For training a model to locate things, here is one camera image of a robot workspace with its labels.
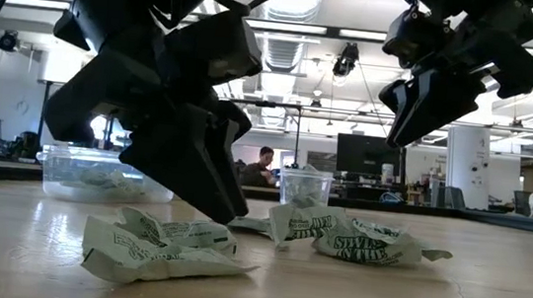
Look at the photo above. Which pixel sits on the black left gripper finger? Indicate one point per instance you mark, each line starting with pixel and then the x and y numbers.
pixel 236 126
pixel 176 159

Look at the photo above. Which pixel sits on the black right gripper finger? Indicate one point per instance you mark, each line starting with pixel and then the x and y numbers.
pixel 391 95
pixel 434 107

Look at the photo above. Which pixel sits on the black monitor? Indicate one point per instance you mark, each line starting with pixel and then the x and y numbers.
pixel 370 155

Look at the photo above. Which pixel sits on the white round pillar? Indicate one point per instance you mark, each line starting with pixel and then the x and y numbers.
pixel 468 165

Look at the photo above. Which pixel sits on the small clear plastic container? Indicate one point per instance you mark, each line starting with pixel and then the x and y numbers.
pixel 293 179

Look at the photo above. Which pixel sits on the white bottle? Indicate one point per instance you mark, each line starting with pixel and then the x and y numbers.
pixel 387 174

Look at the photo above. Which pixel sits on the large clear plastic container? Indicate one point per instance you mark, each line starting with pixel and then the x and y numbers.
pixel 61 167

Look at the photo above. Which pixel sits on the black ceiling fixture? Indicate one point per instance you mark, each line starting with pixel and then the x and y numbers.
pixel 8 41

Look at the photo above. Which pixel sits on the black overhead camera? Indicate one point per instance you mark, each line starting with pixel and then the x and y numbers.
pixel 347 58

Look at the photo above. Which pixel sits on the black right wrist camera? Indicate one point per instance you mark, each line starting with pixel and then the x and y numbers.
pixel 412 38

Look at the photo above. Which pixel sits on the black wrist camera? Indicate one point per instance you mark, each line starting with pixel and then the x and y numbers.
pixel 218 45
pixel 412 38

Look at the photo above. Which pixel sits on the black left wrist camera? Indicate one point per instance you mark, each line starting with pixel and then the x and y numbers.
pixel 218 45

